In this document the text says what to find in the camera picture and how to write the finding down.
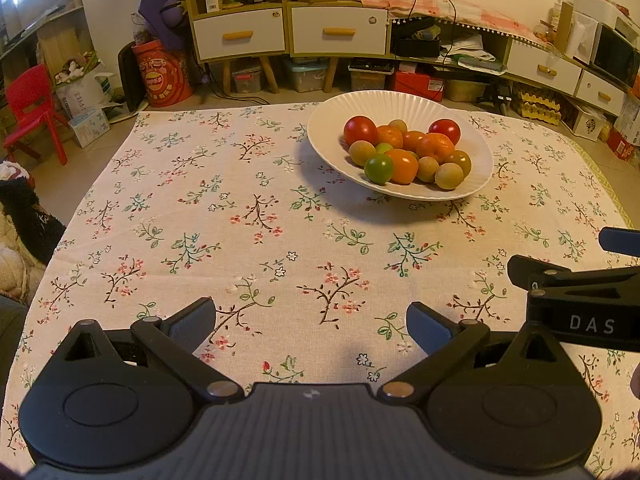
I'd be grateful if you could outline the black flat board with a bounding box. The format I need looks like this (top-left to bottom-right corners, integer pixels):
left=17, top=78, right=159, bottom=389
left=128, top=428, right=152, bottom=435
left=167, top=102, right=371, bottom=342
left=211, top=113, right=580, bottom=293
left=116, top=42, right=148, bottom=113

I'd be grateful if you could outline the light blue carton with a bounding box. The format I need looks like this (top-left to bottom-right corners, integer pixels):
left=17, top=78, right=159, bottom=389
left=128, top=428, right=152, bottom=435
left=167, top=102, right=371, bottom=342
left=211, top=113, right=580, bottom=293
left=67, top=107, right=112, bottom=148

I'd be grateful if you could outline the purple hat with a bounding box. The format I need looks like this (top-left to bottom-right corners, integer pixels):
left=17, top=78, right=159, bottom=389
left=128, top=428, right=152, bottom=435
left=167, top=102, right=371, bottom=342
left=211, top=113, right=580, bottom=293
left=137, top=0, right=188, bottom=51

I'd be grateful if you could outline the low wooden cabinet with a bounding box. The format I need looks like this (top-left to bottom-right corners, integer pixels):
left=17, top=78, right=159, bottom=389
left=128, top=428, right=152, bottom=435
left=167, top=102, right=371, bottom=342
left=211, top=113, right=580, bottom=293
left=390, top=15, right=640, bottom=126

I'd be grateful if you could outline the clear plastic storage box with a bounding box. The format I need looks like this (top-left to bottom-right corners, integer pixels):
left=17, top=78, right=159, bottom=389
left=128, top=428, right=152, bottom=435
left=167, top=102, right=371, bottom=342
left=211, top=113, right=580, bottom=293
left=231, top=62, right=263, bottom=95
left=287, top=57, right=328, bottom=93
left=348, top=60, right=388, bottom=92

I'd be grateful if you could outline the red tomato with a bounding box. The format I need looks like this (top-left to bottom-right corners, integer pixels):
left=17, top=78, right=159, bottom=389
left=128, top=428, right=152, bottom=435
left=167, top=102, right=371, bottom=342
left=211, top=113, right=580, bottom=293
left=428, top=118, right=462, bottom=146
left=343, top=115, right=379, bottom=147

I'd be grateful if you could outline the small orange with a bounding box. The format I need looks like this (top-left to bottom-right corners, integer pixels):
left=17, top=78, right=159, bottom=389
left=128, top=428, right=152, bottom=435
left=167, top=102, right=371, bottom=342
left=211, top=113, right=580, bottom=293
left=376, top=125, right=405, bottom=150

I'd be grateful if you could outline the wooden cabinet with shelves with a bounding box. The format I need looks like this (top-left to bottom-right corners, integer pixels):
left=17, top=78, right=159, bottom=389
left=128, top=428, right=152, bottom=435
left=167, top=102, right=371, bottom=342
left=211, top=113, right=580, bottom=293
left=181, top=0, right=408, bottom=93

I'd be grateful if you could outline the yellow egg carton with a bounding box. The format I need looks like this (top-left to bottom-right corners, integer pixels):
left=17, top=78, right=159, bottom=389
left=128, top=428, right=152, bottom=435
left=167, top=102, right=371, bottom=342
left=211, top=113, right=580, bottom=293
left=515, top=91, right=563, bottom=126

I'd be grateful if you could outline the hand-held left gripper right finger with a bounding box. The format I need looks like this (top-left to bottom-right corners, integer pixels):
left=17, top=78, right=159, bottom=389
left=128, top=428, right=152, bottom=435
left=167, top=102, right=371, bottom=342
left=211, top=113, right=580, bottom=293
left=378, top=302, right=581, bottom=401

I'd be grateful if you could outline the pink cloth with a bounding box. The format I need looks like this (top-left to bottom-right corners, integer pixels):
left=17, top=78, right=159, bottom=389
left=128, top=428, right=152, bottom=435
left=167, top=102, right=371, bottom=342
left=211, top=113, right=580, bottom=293
left=351, top=0, right=533, bottom=43

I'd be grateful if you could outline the dark green tomato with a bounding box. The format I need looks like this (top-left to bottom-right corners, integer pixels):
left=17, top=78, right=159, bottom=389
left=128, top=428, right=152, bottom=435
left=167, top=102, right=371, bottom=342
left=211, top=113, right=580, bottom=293
left=364, top=153, right=395, bottom=184

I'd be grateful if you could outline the olive brown tomato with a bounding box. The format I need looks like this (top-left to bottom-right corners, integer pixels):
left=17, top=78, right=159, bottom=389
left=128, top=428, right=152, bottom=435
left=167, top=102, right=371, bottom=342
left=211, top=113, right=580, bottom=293
left=444, top=150, right=473, bottom=178

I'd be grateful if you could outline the wooden shelf unit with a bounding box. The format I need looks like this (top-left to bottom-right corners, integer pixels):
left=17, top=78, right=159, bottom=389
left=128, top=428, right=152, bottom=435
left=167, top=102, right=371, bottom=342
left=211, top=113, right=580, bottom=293
left=0, top=0, right=96, bottom=126

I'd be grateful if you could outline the microwave oven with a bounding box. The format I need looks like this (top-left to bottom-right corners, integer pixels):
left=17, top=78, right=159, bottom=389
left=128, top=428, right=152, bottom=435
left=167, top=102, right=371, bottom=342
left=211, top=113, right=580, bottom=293
left=590, top=22, right=636, bottom=88

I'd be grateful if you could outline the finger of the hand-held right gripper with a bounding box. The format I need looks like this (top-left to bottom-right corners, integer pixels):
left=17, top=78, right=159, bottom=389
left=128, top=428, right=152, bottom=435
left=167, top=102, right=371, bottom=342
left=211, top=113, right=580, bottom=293
left=506, top=255, right=640, bottom=293
left=598, top=226, right=640, bottom=253

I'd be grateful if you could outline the white shopping bag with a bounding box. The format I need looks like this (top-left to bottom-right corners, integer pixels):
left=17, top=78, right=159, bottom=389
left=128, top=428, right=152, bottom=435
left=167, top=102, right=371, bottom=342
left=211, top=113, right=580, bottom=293
left=55, top=62, right=118, bottom=121

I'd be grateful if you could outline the red plastic chair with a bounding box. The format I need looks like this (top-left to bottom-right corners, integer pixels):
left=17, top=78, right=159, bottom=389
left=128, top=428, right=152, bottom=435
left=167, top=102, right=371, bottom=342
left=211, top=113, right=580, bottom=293
left=2, top=64, right=68, bottom=166

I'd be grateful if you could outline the black jacket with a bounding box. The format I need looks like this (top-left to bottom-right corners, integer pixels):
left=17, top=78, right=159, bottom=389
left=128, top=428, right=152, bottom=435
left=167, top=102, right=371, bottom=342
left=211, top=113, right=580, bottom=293
left=0, top=160, right=66, bottom=266

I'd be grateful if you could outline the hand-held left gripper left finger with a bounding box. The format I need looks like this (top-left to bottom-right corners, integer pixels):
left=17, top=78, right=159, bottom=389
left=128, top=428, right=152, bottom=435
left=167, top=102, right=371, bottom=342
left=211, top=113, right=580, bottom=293
left=50, top=297, right=245, bottom=401

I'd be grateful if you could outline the red box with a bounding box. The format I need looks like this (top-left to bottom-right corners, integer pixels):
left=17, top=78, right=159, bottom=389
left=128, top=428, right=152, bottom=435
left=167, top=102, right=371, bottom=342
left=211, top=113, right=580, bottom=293
left=390, top=70, right=445, bottom=102

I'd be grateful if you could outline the white ribbed plate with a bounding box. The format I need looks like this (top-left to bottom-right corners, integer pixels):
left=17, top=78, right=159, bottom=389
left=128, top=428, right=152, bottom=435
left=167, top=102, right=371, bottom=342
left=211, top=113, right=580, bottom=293
left=306, top=90, right=494, bottom=202

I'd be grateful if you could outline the floral tablecloth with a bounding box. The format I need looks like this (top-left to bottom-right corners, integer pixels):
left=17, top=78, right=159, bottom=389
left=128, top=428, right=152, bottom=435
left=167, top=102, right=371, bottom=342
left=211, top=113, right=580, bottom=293
left=0, top=101, right=640, bottom=480

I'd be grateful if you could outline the white drawer wooden handle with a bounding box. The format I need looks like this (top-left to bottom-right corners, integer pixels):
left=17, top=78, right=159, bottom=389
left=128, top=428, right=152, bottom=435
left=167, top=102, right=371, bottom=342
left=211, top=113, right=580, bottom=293
left=575, top=70, right=626, bottom=117
left=192, top=8, right=286, bottom=61
left=290, top=6, right=388, bottom=56
left=506, top=40, right=583, bottom=92

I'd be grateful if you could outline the large orange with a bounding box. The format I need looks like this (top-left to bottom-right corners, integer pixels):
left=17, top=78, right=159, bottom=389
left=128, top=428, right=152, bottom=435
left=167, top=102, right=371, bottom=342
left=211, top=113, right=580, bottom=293
left=416, top=132, right=456, bottom=163

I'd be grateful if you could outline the cream fleece blanket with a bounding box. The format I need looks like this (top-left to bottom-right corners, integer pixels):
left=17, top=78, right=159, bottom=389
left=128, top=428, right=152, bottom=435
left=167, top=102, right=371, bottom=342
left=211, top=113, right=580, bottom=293
left=0, top=210, right=46, bottom=306

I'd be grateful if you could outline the black cable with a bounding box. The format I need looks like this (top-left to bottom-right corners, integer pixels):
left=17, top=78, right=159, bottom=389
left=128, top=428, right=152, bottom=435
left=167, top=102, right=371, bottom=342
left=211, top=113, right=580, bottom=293
left=410, top=0, right=458, bottom=61

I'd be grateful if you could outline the orange printed bag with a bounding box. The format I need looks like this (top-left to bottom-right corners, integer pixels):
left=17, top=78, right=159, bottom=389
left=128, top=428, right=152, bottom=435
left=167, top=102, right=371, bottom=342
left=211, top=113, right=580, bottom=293
left=131, top=38, right=195, bottom=109

